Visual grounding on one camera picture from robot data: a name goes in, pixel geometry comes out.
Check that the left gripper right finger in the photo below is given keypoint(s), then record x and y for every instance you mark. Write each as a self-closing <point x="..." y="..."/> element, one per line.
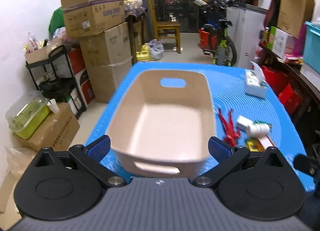
<point x="230" y="159"/>

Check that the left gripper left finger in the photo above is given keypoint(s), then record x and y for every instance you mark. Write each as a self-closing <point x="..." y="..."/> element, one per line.
<point x="88" y="159"/>

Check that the red plastic toy tool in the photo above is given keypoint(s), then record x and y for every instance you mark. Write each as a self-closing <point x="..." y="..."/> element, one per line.
<point x="231" y="135"/>

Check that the red patterned paper box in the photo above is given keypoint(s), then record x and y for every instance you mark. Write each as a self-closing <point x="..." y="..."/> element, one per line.
<point x="265" y="142"/>

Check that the small white box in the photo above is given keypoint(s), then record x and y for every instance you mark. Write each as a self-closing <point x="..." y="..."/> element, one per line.
<point x="243" y="123"/>

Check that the white plastic bottle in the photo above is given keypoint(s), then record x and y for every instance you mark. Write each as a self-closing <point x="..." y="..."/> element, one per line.
<point x="258" y="130"/>

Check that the green bottle gold cap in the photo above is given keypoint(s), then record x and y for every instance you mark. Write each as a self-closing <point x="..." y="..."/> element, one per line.
<point x="262" y="122"/>

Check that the beige plastic storage bin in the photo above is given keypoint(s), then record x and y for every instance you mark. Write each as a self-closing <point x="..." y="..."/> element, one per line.
<point x="163" y="123"/>

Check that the yellow toy tool red knob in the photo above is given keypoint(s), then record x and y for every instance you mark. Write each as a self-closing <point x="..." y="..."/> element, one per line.
<point x="252" y="146"/>

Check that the floor cardboard box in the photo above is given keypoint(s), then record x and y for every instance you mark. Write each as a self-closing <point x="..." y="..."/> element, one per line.
<point x="56" y="131"/>

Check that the white paper cup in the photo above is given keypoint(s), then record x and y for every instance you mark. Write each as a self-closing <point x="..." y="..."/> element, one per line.
<point x="53" y="106"/>

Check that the red white appliance box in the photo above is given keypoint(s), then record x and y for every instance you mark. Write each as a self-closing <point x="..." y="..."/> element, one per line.
<point x="81" y="75"/>

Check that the tan sack on floor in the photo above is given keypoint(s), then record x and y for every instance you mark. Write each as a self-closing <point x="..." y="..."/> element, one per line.
<point x="18" y="160"/>

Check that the blue silicone table mat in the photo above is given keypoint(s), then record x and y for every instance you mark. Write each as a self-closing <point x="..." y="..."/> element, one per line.
<point x="227" y="89"/>

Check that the white tissue box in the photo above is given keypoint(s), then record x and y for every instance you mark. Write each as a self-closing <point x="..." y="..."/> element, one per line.
<point x="255" y="83"/>

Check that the green lidded food container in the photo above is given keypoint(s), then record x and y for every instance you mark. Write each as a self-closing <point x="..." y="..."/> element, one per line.
<point x="27" y="114"/>

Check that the black metal shelf cart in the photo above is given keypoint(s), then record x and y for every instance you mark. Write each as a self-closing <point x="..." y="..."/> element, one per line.
<point x="47" y="79"/>

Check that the green black bicycle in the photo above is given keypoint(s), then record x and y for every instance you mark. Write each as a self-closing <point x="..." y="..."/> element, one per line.
<point x="218" y="43"/>

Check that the large stacked cardboard box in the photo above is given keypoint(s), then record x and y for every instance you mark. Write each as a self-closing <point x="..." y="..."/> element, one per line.
<point x="108" y="59"/>

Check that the turquoise plastic crate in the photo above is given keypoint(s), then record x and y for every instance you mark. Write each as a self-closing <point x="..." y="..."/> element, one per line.
<point x="311" y="55"/>

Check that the yellow plastic jug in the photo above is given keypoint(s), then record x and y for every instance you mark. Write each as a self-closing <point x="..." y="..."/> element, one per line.
<point x="143" y="55"/>

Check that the red bucket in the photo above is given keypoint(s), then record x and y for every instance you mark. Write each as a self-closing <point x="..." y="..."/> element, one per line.
<point x="206" y="38"/>

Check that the green white carton box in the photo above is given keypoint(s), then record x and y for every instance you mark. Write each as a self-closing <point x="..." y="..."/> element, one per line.
<point x="280" y="42"/>

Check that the plastic bag on floor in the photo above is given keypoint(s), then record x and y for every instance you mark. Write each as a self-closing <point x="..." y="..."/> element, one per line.
<point x="156" y="50"/>

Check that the white chest freezer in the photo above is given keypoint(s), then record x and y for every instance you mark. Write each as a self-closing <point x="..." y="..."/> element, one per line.
<point x="248" y="21"/>

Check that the wooden chair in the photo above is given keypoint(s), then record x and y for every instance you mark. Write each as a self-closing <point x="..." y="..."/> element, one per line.
<point x="165" y="30"/>

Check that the open top cardboard box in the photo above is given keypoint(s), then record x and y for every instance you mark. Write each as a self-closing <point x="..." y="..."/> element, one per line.
<point x="91" y="17"/>

